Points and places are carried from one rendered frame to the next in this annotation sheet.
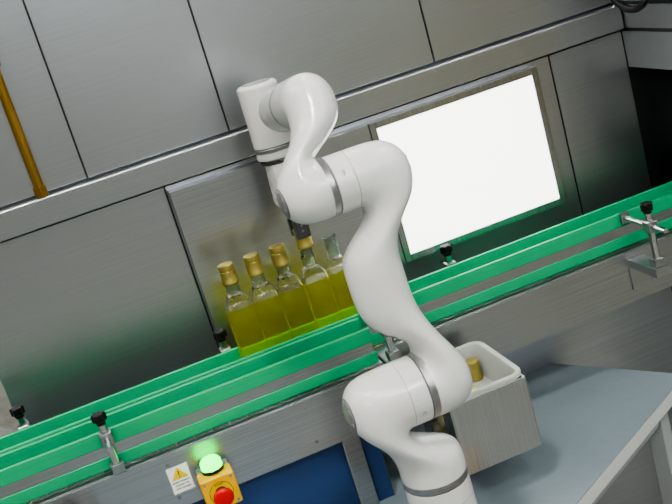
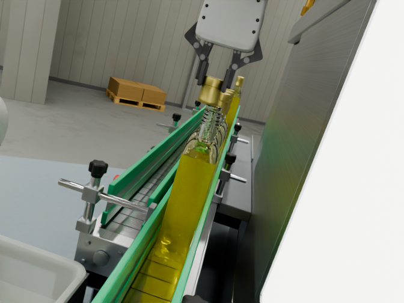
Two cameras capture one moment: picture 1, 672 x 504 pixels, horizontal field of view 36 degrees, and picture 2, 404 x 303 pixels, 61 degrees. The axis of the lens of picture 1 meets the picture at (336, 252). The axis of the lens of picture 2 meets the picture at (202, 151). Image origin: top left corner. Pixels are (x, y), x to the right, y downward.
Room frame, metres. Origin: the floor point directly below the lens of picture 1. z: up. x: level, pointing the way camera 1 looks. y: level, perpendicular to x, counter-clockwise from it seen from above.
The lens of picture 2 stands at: (2.31, -0.50, 1.39)
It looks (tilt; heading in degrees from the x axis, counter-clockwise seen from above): 16 degrees down; 106
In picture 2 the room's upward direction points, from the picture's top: 17 degrees clockwise
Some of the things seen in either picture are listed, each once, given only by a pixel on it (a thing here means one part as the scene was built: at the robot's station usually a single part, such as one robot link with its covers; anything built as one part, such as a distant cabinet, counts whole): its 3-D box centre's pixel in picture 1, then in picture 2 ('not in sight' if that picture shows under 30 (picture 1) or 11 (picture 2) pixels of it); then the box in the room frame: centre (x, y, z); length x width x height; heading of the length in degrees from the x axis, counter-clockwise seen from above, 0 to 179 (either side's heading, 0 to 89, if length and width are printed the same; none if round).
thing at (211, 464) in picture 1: (210, 463); not in sight; (1.88, 0.36, 1.01); 0.05 x 0.05 x 0.03
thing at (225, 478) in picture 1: (219, 486); not in sight; (1.88, 0.36, 0.96); 0.07 x 0.07 x 0.07; 13
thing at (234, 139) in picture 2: (27, 431); (238, 143); (2.07, 0.74, 1.11); 0.07 x 0.04 x 0.13; 13
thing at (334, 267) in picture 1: (348, 300); (187, 198); (2.16, 0.01, 1.16); 0.06 x 0.06 x 0.21; 13
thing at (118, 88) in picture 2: not in sight; (136, 94); (-1.32, 5.88, 0.20); 1.15 x 0.83 x 0.40; 45
